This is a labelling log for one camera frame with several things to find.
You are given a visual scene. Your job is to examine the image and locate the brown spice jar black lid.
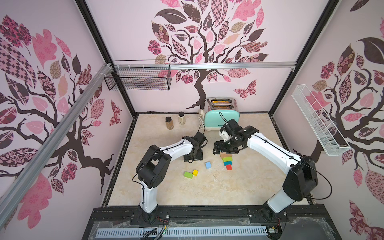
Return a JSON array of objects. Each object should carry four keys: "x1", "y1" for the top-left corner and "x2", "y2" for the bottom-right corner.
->
[{"x1": 166, "y1": 117, "x2": 174, "y2": 130}]

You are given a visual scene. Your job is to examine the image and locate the aluminium rail back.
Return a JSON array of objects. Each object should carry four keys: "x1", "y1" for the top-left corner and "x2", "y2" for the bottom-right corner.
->
[{"x1": 114, "y1": 62, "x2": 297, "y2": 70}]

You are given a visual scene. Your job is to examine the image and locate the black wire basket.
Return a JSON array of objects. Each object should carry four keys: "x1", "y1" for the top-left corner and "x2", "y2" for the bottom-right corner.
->
[{"x1": 104, "y1": 58, "x2": 172, "y2": 91}]

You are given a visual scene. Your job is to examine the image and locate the beige spice jar black lid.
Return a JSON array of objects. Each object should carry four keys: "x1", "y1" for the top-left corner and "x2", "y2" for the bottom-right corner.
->
[{"x1": 178, "y1": 112, "x2": 186, "y2": 125}]

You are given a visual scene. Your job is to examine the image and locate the aluminium rail left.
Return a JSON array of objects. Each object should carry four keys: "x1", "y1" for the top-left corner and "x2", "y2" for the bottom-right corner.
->
[{"x1": 1, "y1": 63, "x2": 112, "y2": 229}]

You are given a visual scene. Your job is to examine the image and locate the white wire shelf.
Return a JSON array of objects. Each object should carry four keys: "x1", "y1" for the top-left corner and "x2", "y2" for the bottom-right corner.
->
[{"x1": 292, "y1": 85, "x2": 352, "y2": 156}]

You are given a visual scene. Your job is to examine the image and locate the aluminium rail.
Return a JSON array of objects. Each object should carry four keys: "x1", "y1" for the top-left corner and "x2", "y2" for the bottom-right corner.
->
[
  {"x1": 114, "y1": 62, "x2": 297, "y2": 70},
  {"x1": 1, "y1": 63, "x2": 112, "y2": 229}
]

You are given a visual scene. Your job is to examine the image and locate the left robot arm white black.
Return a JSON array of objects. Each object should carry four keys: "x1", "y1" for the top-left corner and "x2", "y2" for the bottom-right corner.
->
[{"x1": 132, "y1": 132, "x2": 208, "y2": 215}]

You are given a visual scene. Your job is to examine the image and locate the mint green toaster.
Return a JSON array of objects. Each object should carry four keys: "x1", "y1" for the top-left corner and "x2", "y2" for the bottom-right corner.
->
[{"x1": 204, "y1": 97, "x2": 240, "y2": 131}]

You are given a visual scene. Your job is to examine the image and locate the natural wood plank block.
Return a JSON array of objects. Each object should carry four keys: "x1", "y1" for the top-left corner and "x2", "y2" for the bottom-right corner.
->
[{"x1": 220, "y1": 153, "x2": 233, "y2": 159}]

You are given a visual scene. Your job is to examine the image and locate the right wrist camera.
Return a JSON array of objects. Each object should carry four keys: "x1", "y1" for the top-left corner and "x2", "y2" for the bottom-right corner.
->
[{"x1": 219, "y1": 127, "x2": 232, "y2": 142}]

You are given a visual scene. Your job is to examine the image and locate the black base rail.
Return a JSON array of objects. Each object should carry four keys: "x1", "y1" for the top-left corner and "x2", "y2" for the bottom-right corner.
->
[{"x1": 88, "y1": 205, "x2": 331, "y2": 225}]

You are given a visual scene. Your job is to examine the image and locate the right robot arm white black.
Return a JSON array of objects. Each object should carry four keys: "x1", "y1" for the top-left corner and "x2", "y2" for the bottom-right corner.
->
[{"x1": 213, "y1": 120, "x2": 319, "y2": 219}]

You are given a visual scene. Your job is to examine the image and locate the white toaster power cable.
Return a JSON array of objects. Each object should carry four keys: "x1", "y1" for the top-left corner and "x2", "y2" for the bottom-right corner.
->
[{"x1": 197, "y1": 109, "x2": 208, "y2": 130}]

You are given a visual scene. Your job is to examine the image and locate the white cable duct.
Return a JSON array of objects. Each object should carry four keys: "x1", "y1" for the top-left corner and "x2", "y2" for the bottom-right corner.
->
[{"x1": 95, "y1": 226, "x2": 268, "y2": 239}]

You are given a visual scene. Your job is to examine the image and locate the green block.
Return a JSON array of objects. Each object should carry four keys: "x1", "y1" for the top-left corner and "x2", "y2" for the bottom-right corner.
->
[
  {"x1": 222, "y1": 157, "x2": 233, "y2": 162},
  {"x1": 184, "y1": 172, "x2": 194, "y2": 179}
]

